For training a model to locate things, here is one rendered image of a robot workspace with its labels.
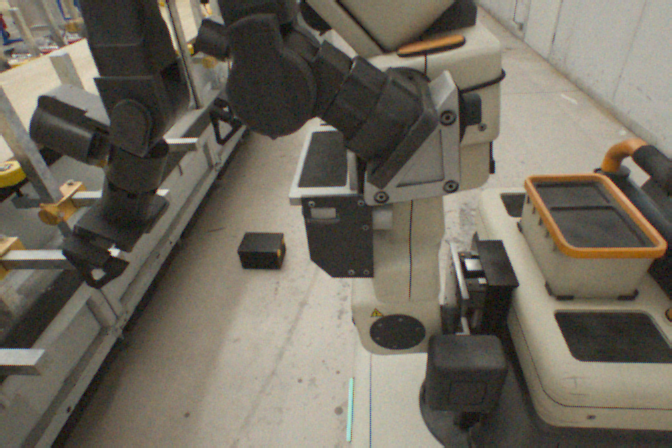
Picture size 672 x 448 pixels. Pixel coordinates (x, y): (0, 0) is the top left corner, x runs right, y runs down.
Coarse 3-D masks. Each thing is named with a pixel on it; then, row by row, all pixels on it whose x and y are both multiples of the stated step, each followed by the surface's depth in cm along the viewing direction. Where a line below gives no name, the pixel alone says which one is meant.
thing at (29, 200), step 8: (80, 192) 109; (88, 192) 109; (96, 192) 108; (160, 192) 106; (168, 192) 106; (16, 200) 109; (24, 200) 108; (32, 200) 109; (40, 200) 108; (72, 200) 107; (80, 200) 107; (88, 200) 107; (96, 200) 107; (168, 200) 106; (16, 208) 110; (24, 208) 110
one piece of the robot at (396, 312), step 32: (448, 32) 49; (480, 32) 46; (384, 64) 45; (416, 64) 45; (448, 64) 44; (480, 64) 44; (480, 96) 46; (480, 128) 48; (480, 160) 57; (416, 224) 66; (384, 256) 68; (416, 256) 67; (352, 288) 77; (384, 288) 69; (416, 288) 69; (384, 320) 74; (416, 320) 73; (384, 352) 80; (416, 352) 79
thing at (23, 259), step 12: (12, 252) 88; (24, 252) 88; (36, 252) 88; (48, 252) 87; (60, 252) 87; (120, 252) 86; (12, 264) 87; (24, 264) 87; (36, 264) 87; (48, 264) 87; (60, 264) 86; (72, 264) 86
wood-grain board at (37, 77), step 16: (192, 16) 281; (192, 32) 236; (64, 48) 226; (80, 48) 223; (176, 48) 206; (32, 64) 200; (48, 64) 198; (80, 64) 193; (0, 80) 180; (16, 80) 178; (32, 80) 176; (48, 80) 174; (16, 96) 158; (32, 96) 156; (16, 112) 142; (32, 112) 141; (0, 144) 120; (0, 160) 110; (16, 160) 113
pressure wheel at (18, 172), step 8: (0, 168) 104; (8, 168) 105; (16, 168) 104; (0, 176) 102; (8, 176) 103; (16, 176) 104; (24, 176) 106; (0, 184) 103; (8, 184) 104; (16, 192) 108
